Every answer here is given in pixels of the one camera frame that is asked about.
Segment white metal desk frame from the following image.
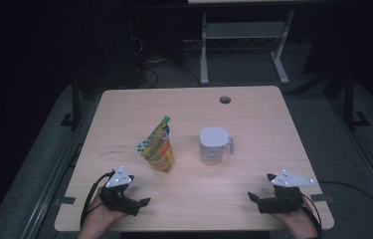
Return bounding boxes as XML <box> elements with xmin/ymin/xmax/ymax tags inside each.
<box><xmin>187</xmin><ymin>0</ymin><xmax>328</xmax><ymax>86</ymax></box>

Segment tangle of black floor cables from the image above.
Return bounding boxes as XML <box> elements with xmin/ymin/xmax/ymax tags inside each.
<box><xmin>127</xmin><ymin>35</ymin><xmax>202</xmax><ymax>90</ymax></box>

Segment yellow spouted drink pouch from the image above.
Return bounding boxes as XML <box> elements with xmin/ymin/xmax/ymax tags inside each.
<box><xmin>135</xmin><ymin>115</ymin><xmax>176</xmax><ymax>173</ymax></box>

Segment hand-held gripper black cable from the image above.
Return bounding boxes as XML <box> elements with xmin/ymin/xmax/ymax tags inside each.
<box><xmin>79</xmin><ymin>170</ymin><xmax>116</xmax><ymax>231</ymax></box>
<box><xmin>300</xmin><ymin>193</ymin><xmax>323</xmax><ymax>239</ymax></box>

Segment black floor cable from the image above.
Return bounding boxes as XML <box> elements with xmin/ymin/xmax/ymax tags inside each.
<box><xmin>317</xmin><ymin>180</ymin><xmax>373</xmax><ymax>227</ymax></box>

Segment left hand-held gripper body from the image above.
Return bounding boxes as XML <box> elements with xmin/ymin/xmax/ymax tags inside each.
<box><xmin>98</xmin><ymin>165</ymin><xmax>142</xmax><ymax>217</ymax></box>

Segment grey metal floor rail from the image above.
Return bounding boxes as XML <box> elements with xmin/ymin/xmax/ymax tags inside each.
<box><xmin>325</xmin><ymin>96</ymin><xmax>373</xmax><ymax>218</ymax></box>
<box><xmin>19</xmin><ymin>96</ymin><xmax>102</xmax><ymax>239</ymax></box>

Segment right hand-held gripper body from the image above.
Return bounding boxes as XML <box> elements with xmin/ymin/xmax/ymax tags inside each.
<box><xmin>257</xmin><ymin>168</ymin><xmax>315</xmax><ymax>215</ymax></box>

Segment person's right hand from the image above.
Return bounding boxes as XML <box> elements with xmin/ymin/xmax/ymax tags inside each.
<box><xmin>271</xmin><ymin>198</ymin><xmax>319</xmax><ymax>239</ymax></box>

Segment black metal stand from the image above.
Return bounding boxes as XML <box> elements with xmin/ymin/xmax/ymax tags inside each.
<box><xmin>322</xmin><ymin>65</ymin><xmax>371</xmax><ymax>130</ymax></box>
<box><xmin>59</xmin><ymin>75</ymin><xmax>83</xmax><ymax>131</ymax></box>

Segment right hand-held gripper black cable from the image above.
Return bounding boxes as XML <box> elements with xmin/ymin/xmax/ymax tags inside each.
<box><xmin>300</xmin><ymin>193</ymin><xmax>323</xmax><ymax>239</ymax></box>

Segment person's left hand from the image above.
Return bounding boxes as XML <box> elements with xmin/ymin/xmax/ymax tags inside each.
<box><xmin>81</xmin><ymin>187</ymin><xmax>128</xmax><ymax>235</ymax></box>

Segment clear pitcher with grey lid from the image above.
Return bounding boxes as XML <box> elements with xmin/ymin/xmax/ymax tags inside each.
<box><xmin>198</xmin><ymin>125</ymin><xmax>235</xmax><ymax>166</ymax></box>

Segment left hand-held gripper black cable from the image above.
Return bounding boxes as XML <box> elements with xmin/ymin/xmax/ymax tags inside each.
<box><xmin>79</xmin><ymin>170</ymin><xmax>116</xmax><ymax>231</ymax></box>

